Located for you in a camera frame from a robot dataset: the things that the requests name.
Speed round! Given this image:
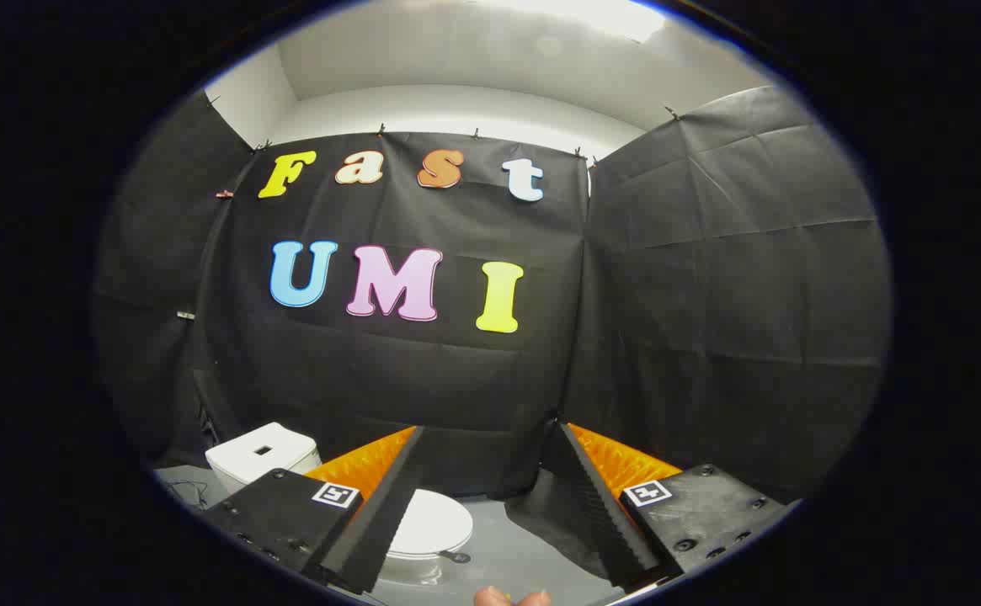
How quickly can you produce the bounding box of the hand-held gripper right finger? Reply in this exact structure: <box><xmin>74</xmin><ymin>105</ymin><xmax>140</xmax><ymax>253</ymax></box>
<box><xmin>557</xmin><ymin>423</ymin><xmax>798</xmax><ymax>592</ymax></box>

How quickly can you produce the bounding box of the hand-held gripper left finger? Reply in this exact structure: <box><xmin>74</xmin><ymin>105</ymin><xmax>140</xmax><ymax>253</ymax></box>
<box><xmin>202</xmin><ymin>425</ymin><xmax>426</xmax><ymax>596</ymax></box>

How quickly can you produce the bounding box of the white toilet lid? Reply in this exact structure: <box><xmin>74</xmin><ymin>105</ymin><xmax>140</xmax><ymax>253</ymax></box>
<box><xmin>389</xmin><ymin>490</ymin><xmax>475</xmax><ymax>564</ymax></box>

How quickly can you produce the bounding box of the white toilet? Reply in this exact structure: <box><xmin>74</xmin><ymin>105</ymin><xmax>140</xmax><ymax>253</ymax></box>
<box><xmin>205</xmin><ymin>422</ymin><xmax>475</xmax><ymax>587</ymax></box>

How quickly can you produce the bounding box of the black backdrop cloth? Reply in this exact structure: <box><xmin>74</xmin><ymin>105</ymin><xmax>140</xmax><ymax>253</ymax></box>
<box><xmin>93</xmin><ymin>84</ymin><xmax>892</xmax><ymax>583</ymax></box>

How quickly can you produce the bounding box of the thin black cable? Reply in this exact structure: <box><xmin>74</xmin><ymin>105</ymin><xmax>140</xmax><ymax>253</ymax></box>
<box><xmin>166</xmin><ymin>480</ymin><xmax>210</xmax><ymax>511</ymax></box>

